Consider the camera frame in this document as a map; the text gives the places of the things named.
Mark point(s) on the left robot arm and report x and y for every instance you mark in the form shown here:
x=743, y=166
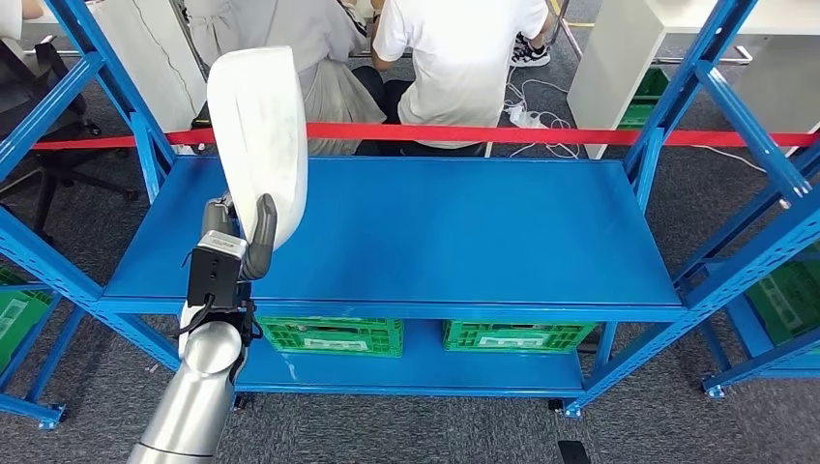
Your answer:
x=192, y=403

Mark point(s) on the green plastic crate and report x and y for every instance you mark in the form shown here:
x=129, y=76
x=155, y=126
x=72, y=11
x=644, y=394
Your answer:
x=333, y=336
x=519, y=336
x=647, y=96
x=788, y=294
x=19, y=314

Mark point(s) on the person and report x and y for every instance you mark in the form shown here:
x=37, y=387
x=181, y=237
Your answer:
x=11, y=16
x=333, y=83
x=530, y=54
x=455, y=58

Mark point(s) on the red barrier belt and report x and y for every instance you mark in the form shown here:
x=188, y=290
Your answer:
x=448, y=133

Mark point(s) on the white curved plastic part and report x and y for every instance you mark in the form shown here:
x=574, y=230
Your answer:
x=256, y=128

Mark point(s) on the white power strip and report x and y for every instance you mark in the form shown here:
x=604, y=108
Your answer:
x=526, y=118

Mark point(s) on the black office chair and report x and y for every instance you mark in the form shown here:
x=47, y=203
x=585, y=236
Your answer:
x=58, y=160

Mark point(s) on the metal tube frame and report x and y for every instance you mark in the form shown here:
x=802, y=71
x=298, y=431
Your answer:
x=679, y=61

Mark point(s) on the white partition panel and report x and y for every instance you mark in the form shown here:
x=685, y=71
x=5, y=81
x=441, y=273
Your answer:
x=154, y=58

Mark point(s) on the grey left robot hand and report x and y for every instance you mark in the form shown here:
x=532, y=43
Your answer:
x=264, y=237

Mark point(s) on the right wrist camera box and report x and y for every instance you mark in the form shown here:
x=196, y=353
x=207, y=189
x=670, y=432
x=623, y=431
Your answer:
x=573, y=453

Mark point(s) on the blue metal shelf rack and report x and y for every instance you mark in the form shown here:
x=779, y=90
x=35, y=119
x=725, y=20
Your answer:
x=32, y=410
x=762, y=368
x=448, y=230

